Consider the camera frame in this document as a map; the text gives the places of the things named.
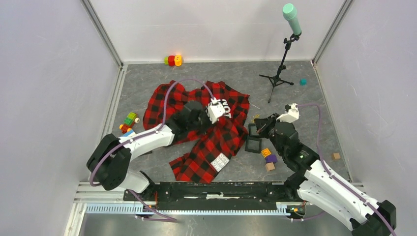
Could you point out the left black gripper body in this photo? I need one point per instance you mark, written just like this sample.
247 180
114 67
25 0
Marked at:
202 122

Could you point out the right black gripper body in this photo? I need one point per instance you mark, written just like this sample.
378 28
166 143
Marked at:
265 132

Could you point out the gold brooch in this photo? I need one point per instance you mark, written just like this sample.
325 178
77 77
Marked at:
256 116

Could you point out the black square frame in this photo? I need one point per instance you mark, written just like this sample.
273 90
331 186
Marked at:
253 144
253 131

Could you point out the red black plaid shirt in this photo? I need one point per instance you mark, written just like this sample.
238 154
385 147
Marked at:
213 149

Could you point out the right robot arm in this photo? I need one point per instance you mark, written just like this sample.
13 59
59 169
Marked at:
315 182

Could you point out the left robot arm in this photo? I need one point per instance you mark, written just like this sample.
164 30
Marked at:
109 163

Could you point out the yellow toy brick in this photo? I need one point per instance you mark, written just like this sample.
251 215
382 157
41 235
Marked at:
265 152

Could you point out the purple toy brick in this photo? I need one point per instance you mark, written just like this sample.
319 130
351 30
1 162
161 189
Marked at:
271 159

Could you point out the black tripod mic stand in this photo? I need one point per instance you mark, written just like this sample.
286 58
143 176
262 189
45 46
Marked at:
276 80

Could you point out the teal small cube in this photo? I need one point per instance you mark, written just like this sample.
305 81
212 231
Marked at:
303 82

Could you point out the white blue toy brick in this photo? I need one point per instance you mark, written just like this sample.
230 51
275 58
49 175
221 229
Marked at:
129 133

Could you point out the green toy brick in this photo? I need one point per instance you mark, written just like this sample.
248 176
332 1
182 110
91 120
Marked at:
131 118

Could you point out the red cylinder block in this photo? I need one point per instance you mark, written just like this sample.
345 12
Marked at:
171 60

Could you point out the small wooden cube right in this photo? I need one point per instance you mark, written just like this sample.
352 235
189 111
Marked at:
336 156

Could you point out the orange red toy brick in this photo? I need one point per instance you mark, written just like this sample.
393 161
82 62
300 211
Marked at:
124 128

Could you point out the mint green microphone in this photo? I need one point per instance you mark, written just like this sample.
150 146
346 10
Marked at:
290 15

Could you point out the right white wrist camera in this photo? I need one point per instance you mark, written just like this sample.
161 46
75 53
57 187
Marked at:
291 114

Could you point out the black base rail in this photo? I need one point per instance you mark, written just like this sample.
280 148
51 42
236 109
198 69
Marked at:
257 195

